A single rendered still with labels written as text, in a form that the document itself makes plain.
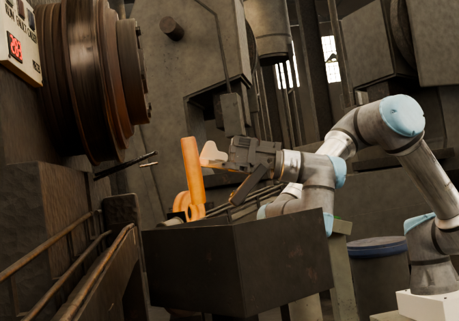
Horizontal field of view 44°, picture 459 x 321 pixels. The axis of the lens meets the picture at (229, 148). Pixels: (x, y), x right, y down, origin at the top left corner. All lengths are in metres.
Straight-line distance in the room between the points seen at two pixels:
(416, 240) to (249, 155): 0.71
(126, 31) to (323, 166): 0.59
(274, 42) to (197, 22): 6.11
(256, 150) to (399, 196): 2.64
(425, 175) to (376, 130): 0.19
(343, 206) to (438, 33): 1.86
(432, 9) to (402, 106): 3.41
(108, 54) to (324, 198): 0.60
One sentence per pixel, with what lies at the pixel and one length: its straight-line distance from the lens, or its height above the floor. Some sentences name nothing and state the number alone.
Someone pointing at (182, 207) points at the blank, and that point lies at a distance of 1.92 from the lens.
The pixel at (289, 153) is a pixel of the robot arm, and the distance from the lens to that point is 1.30.
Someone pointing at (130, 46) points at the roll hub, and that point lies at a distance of 1.42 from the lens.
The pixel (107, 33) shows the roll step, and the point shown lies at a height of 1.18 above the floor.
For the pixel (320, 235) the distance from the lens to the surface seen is 0.97.
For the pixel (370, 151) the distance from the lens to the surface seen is 5.35.
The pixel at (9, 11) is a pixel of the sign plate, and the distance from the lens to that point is 1.19.
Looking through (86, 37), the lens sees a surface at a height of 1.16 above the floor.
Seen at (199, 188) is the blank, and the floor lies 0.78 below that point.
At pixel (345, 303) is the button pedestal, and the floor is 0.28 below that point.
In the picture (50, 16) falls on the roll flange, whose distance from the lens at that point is 1.45.
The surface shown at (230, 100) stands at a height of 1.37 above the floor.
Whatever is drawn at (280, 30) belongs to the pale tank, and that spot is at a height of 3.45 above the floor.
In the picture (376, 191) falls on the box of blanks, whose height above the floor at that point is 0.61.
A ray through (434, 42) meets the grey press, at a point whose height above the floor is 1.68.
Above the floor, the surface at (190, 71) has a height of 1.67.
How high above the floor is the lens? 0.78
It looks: 4 degrees up
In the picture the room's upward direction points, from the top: 8 degrees counter-clockwise
